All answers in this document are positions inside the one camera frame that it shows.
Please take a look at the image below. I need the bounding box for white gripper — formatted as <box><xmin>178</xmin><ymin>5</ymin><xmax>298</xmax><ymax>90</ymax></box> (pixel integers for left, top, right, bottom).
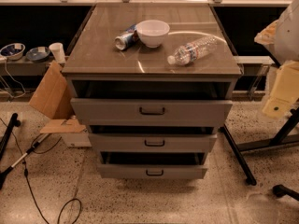
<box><xmin>262</xmin><ymin>61</ymin><xmax>299</xmax><ymax>119</ymax></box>

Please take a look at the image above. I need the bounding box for grey drawer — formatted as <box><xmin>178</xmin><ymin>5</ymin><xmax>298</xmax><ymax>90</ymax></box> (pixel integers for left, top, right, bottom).
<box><xmin>98</xmin><ymin>164</ymin><xmax>207</xmax><ymax>179</ymax></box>
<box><xmin>71</xmin><ymin>98</ymin><xmax>233</xmax><ymax>127</ymax></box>
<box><xmin>89</xmin><ymin>133</ymin><xmax>217</xmax><ymax>152</ymax></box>

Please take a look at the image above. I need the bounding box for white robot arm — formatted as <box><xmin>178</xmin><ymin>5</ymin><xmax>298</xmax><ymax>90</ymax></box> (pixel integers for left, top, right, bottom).
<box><xmin>262</xmin><ymin>0</ymin><xmax>299</xmax><ymax>119</ymax></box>

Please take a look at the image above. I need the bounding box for grey drawer cabinet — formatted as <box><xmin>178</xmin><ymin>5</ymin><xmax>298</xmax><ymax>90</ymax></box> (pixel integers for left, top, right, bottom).
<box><xmin>63</xmin><ymin>3</ymin><xmax>241</xmax><ymax>166</ymax></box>

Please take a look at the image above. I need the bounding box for grey bottom drawer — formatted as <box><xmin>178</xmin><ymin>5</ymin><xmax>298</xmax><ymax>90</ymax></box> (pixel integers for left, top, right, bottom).
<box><xmin>98</xmin><ymin>164</ymin><xmax>207</xmax><ymax>179</ymax></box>

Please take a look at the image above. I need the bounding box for grey top drawer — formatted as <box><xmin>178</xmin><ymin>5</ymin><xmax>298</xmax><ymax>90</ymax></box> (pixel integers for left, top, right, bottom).
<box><xmin>71</xmin><ymin>98</ymin><xmax>233</xmax><ymax>127</ymax></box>

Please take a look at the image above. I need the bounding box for black stand leg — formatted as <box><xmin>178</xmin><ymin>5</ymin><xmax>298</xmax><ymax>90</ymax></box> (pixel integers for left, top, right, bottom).
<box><xmin>220</xmin><ymin>107</ymin><xmax>299</xmax><ymax>186</ymax></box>

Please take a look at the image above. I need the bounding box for black caster foot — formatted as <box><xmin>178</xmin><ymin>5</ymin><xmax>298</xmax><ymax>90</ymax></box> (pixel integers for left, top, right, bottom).
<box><xmin>272</xmin><ymin>185</ymin><xmax>299</xmax><ymax>201</ymax></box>

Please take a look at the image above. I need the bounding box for clear plastic water bottle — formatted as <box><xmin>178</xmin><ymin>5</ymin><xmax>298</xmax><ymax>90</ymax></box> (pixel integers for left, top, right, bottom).
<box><xmin>167</xmin><ymin>35</ymin><xmax>218</xmax><ymax>66</ymax></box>

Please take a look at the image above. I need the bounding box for crushed soda can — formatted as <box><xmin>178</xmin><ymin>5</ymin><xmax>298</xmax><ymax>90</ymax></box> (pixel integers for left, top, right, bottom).
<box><xmin>115</xmin><ymin>24</ymin><xmax>139</xmax><ymax>50</ymax></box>

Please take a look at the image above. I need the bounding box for brown cardboard box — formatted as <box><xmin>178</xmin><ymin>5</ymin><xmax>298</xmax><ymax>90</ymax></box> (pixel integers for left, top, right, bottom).
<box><xmin>29</xmin><ymin>62</ymin><xmax>86</xmax><ymax>133</ymax></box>

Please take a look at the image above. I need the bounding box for white paper cup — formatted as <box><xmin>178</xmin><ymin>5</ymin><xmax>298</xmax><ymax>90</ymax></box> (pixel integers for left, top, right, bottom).
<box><xmin>49</xmin><ymin>42</ymin><xmax>65</xmax><ymax>63</ymax></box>

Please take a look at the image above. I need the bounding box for blue bowl on shelf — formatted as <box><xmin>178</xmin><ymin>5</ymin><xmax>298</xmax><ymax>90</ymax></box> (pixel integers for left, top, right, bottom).
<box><xmin>26</xmin><ymin>47</ymin><xmax>50</xmax><ymax>63</ymax></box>

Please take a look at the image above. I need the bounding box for grey low shelf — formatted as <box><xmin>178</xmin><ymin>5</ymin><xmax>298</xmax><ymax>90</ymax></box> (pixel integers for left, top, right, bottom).
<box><xmin>0</xmin><ymin>57</ymin><xmax>54</xmax><ymax>76</ymax></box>

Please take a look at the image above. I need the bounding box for black left stand foot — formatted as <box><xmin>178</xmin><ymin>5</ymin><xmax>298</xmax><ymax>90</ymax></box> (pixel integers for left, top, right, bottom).
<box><xmin>0</xmin><ymin>113</ymin><xmax>21</xmax><ymax>160</ymax></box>

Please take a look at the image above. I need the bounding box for white bowl on shelf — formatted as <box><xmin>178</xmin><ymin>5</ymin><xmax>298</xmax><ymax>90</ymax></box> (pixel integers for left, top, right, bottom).
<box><xmin>0</xmin><ymin>43</ymin><xmax>25</xmax><ymax>61</ymax></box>

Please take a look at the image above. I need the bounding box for black and silver pole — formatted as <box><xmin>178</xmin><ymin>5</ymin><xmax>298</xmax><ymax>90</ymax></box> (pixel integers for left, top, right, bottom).
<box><xmin>0</xmin><ymin>133</ymin><xmax>50</xmax><ymax>189</ymax></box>

